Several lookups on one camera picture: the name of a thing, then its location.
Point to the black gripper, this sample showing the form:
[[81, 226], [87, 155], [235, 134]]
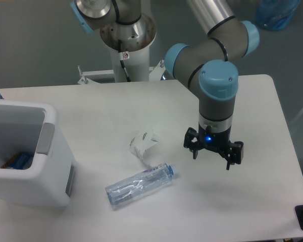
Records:
[[216, 142]]

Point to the clear plastic water bottle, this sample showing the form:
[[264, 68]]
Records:
[[140, 185]]

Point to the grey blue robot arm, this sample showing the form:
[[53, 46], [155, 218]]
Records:
[[206, 70]]

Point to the trash inside bin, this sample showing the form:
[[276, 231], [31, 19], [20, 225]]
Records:
[[20, 161]]

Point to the white trash can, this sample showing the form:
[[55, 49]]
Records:
[[36, 163]]

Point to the blue water jug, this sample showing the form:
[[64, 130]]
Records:
[[275, 15]]

